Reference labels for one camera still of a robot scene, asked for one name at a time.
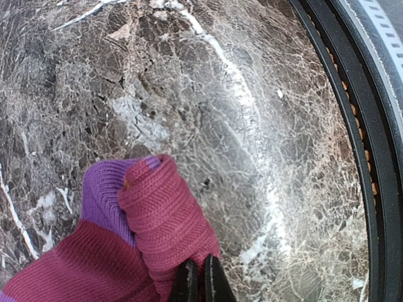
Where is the maroon striped sock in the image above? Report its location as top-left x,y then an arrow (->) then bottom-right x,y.
1,155 -> 220,301

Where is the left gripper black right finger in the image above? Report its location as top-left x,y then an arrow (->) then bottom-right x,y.
204,255 -> 237,302

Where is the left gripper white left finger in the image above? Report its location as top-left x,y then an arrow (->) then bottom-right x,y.
169,259 -> 198,302

